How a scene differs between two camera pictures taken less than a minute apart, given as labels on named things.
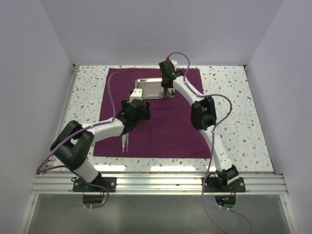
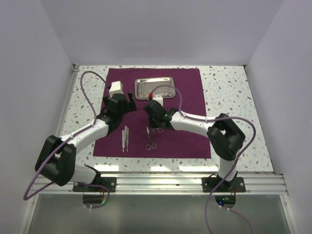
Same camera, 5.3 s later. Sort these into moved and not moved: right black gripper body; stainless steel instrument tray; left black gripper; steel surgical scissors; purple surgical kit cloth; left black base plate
Moved: left black gripper; right black gripper body; steel surgical scissors
Not moved: left black base plate; purple surgical kit cloth; stainless steel instrument tray
